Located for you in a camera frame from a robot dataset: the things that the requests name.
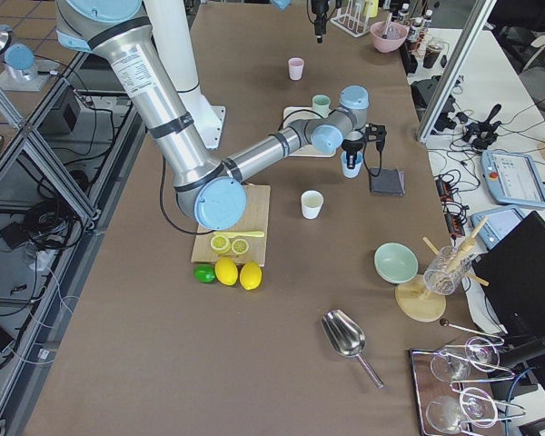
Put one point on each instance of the yellow plastic knife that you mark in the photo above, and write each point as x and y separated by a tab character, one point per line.
253	234

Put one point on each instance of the cream rabbit tray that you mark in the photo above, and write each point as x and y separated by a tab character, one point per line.
292	114

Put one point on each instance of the whole lemon far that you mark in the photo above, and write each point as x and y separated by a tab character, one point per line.
251	276

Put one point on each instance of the grey folded cloth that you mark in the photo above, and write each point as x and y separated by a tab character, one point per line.
387	182

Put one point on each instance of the black monitor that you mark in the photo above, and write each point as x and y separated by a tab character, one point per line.
515	270

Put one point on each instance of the lower lemon slice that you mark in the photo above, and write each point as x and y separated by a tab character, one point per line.
240	246

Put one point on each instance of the wooden cutting board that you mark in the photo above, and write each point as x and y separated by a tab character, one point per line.
255	218

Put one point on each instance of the green cup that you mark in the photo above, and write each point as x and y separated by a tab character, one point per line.
321	105

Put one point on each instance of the white wire rack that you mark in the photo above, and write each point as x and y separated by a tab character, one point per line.
354	16

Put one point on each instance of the pink bowl with ice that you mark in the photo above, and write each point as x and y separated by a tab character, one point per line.
387	41

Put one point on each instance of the wine glass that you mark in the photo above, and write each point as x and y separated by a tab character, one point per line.
472	408
453	363

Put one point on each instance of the pale yellow cup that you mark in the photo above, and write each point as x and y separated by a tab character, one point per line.
311	204

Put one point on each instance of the blue cup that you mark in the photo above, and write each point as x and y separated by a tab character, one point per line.
351	172

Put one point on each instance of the whole lemon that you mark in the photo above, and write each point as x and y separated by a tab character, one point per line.
251	276
226	271

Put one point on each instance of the iced coffee cup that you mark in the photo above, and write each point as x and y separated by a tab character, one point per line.
432	52

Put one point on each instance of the green bowl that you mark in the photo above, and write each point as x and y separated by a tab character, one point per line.
395	263

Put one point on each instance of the teach pendant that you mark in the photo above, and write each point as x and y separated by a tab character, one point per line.
500	221
513	179

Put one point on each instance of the teach pendant lower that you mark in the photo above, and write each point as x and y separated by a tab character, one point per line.
500	221

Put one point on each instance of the wine glass lower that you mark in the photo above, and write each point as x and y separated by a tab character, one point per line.
472	408

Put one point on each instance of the metal muddler in bowl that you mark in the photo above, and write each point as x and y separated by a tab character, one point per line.
386	26

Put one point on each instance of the aluminium frame post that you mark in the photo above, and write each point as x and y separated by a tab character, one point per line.
474	24

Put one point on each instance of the lemon slice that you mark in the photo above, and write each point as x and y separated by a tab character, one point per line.
240	246
220	244

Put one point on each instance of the wooden cup rack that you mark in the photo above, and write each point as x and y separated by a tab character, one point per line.
423	305

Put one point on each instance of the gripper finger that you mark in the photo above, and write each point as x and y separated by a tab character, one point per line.
318	29
350	159

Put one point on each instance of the black frame tray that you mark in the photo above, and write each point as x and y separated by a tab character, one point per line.
453	392

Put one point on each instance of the upper lemon slice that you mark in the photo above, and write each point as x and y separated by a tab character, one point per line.
220	244

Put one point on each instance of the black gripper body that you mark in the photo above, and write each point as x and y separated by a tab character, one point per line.
318	18
351	147

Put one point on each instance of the wine glass upper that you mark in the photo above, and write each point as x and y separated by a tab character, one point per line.
453	363

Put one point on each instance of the metal ice scoop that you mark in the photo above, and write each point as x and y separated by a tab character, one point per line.
348	339

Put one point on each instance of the pink cup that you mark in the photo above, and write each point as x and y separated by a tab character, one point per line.
295	68

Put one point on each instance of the whole lemon near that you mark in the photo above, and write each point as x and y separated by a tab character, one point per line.
226	271

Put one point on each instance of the teach pendant upper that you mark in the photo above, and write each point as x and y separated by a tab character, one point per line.
513	179

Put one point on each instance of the spare gripper on desk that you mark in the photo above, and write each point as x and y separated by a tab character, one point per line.
482	134

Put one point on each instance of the green lime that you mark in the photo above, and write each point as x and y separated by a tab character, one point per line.
204	273

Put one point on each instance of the clear glass cup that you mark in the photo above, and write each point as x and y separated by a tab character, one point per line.
445	272

